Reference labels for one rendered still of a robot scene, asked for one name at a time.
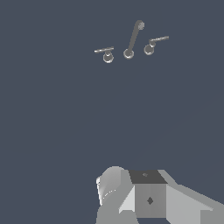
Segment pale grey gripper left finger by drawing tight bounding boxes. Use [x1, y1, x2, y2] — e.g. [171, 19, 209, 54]
[95, 165, 138, 224]

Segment grey faucet handle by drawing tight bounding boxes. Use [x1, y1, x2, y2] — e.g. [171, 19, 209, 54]
[143, 35, 171, 57]
[94, 45, 116, 65]

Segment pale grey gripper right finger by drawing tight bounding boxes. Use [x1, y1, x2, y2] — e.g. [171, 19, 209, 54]
[118, 168, 224, 224]

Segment grey faucet spout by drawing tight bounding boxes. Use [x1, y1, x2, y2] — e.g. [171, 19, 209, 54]
[122, 19, 146, 60]

